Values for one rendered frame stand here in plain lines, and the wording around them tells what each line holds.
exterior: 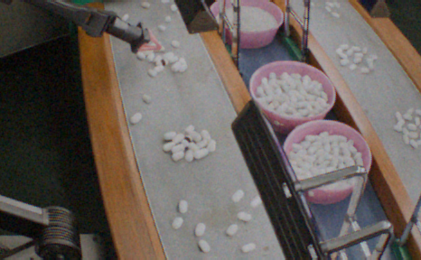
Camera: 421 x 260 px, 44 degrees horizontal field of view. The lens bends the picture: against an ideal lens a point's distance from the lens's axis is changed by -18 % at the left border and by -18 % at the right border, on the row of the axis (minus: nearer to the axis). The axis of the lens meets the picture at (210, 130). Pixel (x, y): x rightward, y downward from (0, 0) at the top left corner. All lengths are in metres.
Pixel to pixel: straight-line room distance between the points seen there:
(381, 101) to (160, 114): 0.70
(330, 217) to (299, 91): 0.45
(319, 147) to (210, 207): 0.36
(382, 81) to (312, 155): 0.47
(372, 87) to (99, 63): 0.90
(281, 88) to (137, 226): 0.68
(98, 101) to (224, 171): 0.44
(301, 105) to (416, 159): 0.44
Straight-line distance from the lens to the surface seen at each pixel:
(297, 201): 1.03
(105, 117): 1.71
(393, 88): 1.94
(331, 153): 1.66
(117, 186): 1.52
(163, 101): 1.77
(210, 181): 1.55
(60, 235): 1.41
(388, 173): 1.60
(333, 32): 2.13
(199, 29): 1.51
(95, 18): 1.72
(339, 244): 0.98
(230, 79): 1.80
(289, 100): 1.81
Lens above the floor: 1.90
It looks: 44 degrees down
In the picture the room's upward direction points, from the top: straight up
